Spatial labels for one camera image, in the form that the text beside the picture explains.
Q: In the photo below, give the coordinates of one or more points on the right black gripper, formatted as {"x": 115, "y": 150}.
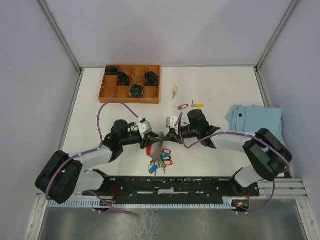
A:
{"x": 172, "y": 136}

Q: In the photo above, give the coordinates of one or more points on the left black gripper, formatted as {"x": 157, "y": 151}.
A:
{"x": 148, "y": 140}

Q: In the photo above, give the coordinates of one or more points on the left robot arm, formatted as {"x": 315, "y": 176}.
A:
{"x": 65, "y": 175}

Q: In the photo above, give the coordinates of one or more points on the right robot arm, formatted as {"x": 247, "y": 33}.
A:
{"x": 268, "y": 157}

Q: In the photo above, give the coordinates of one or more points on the yellow tag key right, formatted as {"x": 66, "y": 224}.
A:
{"x": 196, "y": 105}

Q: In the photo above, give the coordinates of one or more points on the yellow tag key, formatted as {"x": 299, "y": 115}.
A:
{"x": 174, "y": 91}
{"x": 196, "y": 105}

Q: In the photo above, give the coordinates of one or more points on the yellow tag key upper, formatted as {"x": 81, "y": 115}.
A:
{"x": 174, "y": 91}

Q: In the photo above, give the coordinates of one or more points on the wooden compartment tray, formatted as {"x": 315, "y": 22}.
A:
{"x": 131, "y": 84}

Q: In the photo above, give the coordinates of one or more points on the light blue cloth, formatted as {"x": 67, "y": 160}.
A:
{"x": 249, "y": 119}

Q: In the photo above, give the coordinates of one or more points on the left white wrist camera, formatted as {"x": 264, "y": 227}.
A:
{"x": 144, "y": 126}

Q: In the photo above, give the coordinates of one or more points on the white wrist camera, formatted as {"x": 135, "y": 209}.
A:
{"x": 144, "y": 126}
{"x": 172, "y": 122}

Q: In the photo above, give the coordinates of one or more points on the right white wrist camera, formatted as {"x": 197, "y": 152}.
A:
{"x": 172, "y": 122}

